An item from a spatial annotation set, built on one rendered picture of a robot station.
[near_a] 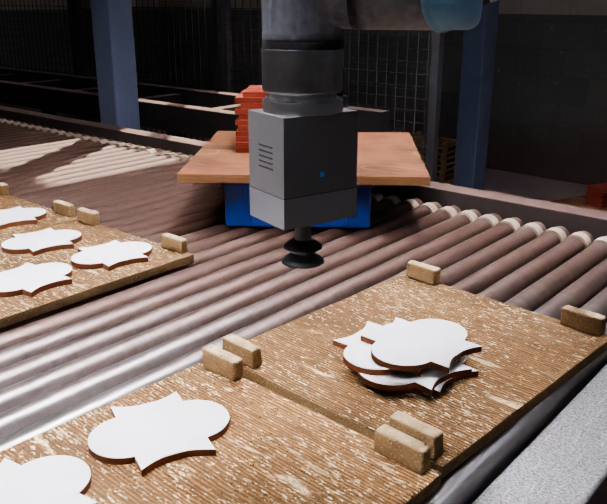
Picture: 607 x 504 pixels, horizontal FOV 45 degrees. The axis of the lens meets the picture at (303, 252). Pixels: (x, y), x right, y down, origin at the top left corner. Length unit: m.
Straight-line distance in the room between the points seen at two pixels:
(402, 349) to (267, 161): 0.33
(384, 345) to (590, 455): 0.26
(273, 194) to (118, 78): 2.00
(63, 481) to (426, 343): 0.44
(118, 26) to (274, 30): 2.00
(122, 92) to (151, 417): 1.94
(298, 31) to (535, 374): 0.52
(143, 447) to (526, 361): 0.49
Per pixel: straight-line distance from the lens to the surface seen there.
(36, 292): 1.21
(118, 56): 2.65
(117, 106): 2.65
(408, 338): 0.93
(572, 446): 0.86
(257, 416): 0.83
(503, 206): 1.67
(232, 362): 0.88
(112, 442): 0.79
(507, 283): 1.28
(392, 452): 0.75
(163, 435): 0.79
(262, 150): 0.69
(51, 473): 0.76
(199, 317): 1.12
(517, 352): 1.00
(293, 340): 0.99
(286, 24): 0.66
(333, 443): 0.78
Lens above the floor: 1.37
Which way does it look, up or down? 19 degrees down
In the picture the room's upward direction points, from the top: straight up
